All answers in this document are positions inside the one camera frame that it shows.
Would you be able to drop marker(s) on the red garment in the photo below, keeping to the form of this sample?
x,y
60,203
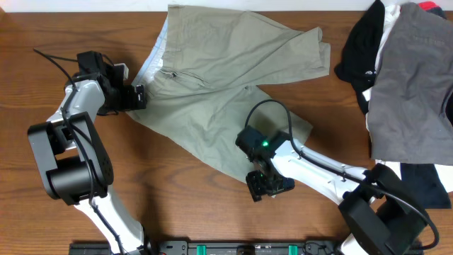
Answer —
x,y
428,5

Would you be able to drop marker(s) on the dark navy garment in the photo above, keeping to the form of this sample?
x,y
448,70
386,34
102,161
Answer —
x,y
426,186

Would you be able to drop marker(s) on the white garment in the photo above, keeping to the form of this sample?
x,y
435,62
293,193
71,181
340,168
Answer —
x,y
444,172

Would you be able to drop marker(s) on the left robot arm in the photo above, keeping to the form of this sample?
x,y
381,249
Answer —
x,y
73,163

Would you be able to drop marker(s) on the grey garment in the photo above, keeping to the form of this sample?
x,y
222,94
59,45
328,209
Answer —
x,y
410,109

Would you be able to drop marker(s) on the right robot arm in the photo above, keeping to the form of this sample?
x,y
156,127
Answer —
x,y
381,214

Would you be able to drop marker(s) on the khaki shorts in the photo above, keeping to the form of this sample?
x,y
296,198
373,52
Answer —
x,y
203,80

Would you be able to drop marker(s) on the black garment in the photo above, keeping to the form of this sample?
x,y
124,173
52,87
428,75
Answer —
x,y
357,64

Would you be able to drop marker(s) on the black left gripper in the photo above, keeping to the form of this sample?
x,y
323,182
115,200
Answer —
x,y
129,103

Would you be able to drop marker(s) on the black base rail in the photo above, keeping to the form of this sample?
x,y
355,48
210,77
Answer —
x,y
311,247

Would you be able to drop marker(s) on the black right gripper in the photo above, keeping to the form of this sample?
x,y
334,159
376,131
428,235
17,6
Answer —
x,y
257,190

